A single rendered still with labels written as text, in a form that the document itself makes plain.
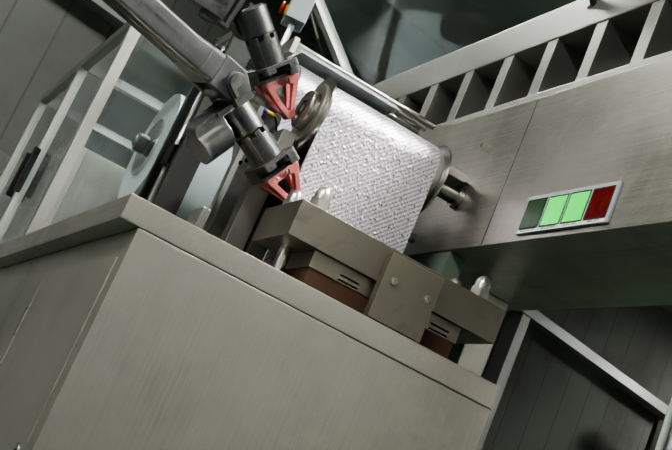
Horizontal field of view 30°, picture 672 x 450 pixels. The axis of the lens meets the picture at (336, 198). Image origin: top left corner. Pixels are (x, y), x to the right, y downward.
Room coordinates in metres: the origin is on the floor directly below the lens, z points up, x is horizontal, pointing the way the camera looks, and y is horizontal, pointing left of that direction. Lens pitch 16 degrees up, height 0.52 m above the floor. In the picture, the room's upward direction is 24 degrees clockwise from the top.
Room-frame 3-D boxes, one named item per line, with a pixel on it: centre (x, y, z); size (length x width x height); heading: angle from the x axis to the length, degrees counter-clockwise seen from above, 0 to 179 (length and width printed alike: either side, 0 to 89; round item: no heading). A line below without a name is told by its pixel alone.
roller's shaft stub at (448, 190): (2.22, -0.18, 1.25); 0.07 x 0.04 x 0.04; 110
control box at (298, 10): (2.65, 0.26, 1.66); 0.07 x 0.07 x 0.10; 7
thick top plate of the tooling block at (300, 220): (2.00, -0.12, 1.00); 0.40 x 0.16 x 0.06; 110
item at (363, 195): (2.10, -0.04, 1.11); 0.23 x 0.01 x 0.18; 110
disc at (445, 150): (2.20, -0.14, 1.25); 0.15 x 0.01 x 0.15; 20
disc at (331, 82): (2.12, 0.10, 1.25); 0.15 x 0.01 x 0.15; 20
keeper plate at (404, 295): (1.92, -0.16, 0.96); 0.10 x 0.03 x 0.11; 110
